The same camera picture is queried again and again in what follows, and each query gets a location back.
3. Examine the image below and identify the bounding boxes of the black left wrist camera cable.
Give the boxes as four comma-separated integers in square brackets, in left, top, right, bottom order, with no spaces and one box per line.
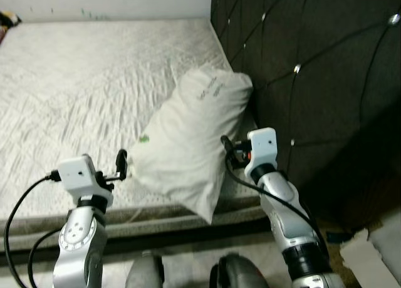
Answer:
[3,170,60,288]

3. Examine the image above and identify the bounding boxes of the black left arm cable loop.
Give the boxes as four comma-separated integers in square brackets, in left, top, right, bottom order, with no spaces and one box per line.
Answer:
[26,229,63,288]

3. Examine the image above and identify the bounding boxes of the white cardboard piece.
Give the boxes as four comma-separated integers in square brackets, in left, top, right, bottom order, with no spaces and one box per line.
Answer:
[338,229,386,288]

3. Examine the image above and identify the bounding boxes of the dark tufted headboard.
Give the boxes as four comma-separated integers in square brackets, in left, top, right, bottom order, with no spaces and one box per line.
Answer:
[210,0,401,232]

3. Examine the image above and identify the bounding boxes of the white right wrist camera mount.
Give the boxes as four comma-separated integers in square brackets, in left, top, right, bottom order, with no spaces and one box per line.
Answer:
[244,128,278,180]

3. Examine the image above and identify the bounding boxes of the grey robot right leg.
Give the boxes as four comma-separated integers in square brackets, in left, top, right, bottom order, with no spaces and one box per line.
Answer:
[210,254,270,288]

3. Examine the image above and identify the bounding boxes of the white pillow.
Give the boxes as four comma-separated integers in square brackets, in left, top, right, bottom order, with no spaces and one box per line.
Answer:
[127,66,254,225]

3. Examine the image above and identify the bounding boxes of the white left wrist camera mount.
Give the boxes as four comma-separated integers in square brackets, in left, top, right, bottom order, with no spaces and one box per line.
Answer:
[56,155,115,205]

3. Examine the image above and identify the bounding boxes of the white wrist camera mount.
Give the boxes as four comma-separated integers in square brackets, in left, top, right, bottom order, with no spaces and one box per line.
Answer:
[244,128,278,180]
[56,155,115,205]

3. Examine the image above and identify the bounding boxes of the white quilted mattress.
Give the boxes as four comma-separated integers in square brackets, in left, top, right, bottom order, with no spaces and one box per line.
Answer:
[0,19,270,235]

